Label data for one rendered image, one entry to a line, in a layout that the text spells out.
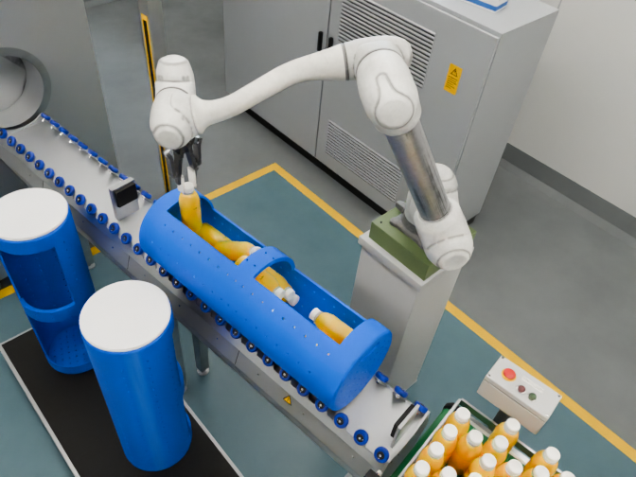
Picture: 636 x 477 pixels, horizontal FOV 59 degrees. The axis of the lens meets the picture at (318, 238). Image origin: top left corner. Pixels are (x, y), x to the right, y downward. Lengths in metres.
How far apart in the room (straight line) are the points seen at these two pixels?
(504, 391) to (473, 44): 1.68
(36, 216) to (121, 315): 0.59
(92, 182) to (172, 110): 1.14
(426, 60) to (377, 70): 1.61
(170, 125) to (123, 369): 0.82
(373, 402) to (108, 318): 0.87
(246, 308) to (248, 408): 1.20
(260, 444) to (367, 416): 1.04
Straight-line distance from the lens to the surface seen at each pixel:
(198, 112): 1.48
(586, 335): 3.57
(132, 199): 2.30
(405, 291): 2.15
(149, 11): 2.21
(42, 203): 2.33
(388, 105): 1.39
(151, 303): 1.90
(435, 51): 3.00
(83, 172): 2.61
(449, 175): 1.95
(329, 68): 1.58
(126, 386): 1.98
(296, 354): 1.61
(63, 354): 2.94
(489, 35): 2.81
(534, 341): 3.40
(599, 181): 4.28
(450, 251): 1.79
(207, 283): 1.78
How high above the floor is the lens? 2.51
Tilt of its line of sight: 45 degrees down
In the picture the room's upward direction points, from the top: 7 degrees clockwise
